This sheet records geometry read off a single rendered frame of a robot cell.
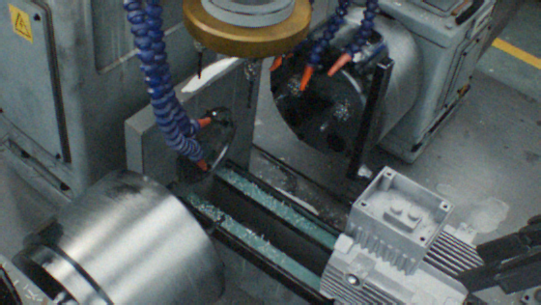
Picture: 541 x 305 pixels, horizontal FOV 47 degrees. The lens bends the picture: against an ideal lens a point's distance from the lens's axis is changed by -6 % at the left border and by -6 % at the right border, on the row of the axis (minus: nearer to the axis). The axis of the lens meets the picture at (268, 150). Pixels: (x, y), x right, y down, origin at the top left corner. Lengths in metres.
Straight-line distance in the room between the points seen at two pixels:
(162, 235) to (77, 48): 0.31
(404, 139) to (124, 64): 0.67
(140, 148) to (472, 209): 0.77
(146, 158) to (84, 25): 0.23
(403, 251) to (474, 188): 0.61
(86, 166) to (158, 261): 0.35
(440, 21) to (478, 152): 0.42
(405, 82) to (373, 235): 0.39
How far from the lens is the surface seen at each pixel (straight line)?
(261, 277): 1.14
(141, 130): 0.98
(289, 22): 0.88
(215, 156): 1.18
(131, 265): 0.81
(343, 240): 0.94
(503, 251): 0.86
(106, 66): 1.05
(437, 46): 1.30
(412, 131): 1.44
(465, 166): 1.55
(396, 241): 0.91
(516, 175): 1.59
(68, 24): 0.94
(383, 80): 1.00
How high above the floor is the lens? 1.82
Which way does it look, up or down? 45 degrees down
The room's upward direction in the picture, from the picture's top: 9 degrees clockwise
